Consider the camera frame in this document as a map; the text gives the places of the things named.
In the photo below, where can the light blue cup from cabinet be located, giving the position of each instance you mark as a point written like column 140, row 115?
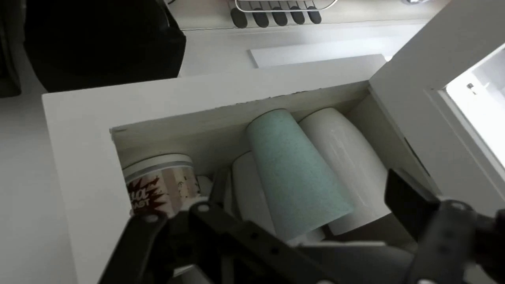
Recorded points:
column 301, row 189

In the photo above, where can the white glass cabinet door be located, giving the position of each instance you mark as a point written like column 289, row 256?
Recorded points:
column 462, row 89

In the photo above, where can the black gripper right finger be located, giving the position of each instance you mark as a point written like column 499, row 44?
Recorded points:
column 450, row 234

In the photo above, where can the black electric kettle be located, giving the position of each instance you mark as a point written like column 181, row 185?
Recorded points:
column 93, row 43

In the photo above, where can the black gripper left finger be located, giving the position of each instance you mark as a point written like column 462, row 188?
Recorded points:
column 227, row 251

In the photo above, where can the white mug in cabinet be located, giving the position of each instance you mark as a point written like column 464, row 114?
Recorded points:
column 248, row 193

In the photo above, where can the white cup in cabinet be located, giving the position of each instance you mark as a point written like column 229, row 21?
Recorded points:
column 353, row 161

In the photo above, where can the printed mug in cabinet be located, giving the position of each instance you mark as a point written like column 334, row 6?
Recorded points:
column 166, row 183

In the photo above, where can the white wall cabinet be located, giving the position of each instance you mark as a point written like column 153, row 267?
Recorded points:
column 96, row 131

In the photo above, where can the metal dish rack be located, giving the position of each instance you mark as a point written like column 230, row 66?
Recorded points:
column 279, row 13

